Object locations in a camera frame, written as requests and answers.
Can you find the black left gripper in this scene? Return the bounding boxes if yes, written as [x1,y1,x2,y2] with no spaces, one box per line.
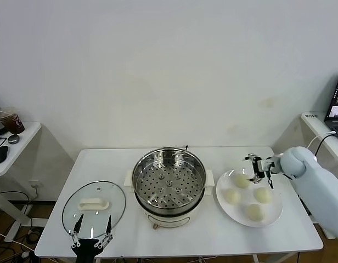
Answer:
[66,213,115,263]

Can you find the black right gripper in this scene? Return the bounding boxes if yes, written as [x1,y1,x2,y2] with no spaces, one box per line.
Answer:
[245,154,278,190]

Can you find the white steamed baozi bun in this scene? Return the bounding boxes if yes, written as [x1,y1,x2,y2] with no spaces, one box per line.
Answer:
[223,188,241,205]
[234,174,251,190]
[246,204,266,222]
[255,187,274,204]

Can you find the glass lid with cream handle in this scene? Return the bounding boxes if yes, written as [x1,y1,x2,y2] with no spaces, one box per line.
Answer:
[61,180,127,241]

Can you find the stainless steel steamer basket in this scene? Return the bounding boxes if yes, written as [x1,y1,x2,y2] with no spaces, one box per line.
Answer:
[127,147,213,211]

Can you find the white round ceramic plate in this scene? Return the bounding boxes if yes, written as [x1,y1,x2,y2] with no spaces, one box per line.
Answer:
[215,169,284,228]

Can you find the white side table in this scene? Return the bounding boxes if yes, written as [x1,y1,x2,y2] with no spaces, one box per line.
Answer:
[272,111,338,239]
[0,121,75,243]

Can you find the cream electric cooking pot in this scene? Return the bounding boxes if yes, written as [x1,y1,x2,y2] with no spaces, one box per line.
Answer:
[123,175,215,230]

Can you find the dark open laptop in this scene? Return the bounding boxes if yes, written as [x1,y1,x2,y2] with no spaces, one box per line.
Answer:
[324,70,338,143]

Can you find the iced coffee plastic cup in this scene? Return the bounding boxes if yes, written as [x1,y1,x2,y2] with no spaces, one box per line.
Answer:
[0,106,25,135]

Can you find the white laptop cable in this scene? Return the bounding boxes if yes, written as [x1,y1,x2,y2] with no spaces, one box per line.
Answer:
[306,130,337,154]

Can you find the black laptop power cable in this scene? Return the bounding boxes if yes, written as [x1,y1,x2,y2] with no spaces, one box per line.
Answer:
[314,133,337,157]

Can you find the black looped floor cable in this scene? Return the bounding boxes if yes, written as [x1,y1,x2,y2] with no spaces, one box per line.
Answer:
[0,190,33,205]

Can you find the tangled floor cable bundle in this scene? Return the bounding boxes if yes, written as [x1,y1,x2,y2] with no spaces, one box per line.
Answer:
[0,226,42,263]

